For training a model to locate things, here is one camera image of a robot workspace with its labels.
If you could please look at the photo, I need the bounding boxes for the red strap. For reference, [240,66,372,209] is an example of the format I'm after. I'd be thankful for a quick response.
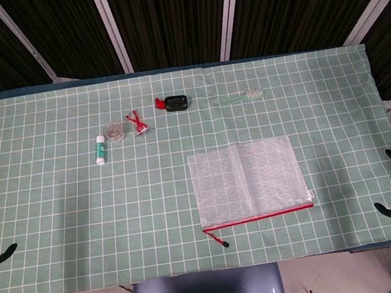
[203,225,231,251]

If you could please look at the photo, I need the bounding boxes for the green white checked tablecloth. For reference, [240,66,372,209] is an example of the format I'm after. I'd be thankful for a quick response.
[0,37,391,293]

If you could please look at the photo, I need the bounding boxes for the clear jar of paper clips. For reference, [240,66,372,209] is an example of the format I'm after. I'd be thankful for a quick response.
[103,121,128,144]

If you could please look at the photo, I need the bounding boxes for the green white glue stick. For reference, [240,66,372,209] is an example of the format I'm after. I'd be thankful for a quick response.
[92,134,110,166]

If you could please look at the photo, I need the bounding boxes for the red blue clips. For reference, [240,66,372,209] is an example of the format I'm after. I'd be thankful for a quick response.
[124,107,151,138]

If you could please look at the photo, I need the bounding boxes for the white mesh zipper pouch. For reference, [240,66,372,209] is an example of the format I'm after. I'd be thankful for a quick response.
[185,132,317,235]

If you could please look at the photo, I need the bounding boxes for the pale green brush white bristles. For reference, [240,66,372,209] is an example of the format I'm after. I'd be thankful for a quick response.
[217,86,266,107]

